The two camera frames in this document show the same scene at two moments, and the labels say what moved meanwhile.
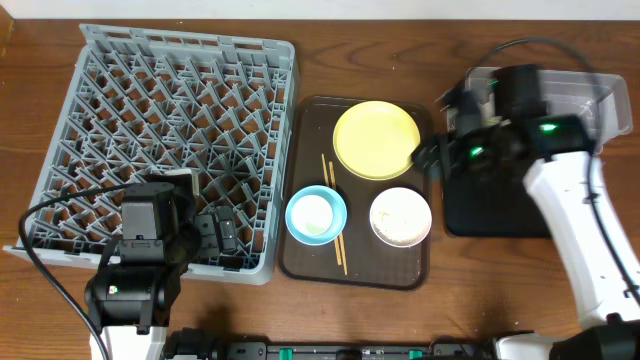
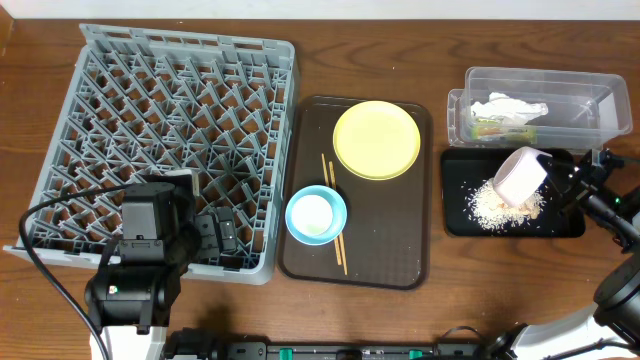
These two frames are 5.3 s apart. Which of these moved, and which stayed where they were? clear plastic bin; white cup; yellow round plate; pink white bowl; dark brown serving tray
Moved: pink white bowl
Stayed: clear plastic bin; white cup; yellow round plate; dark brown serving tray
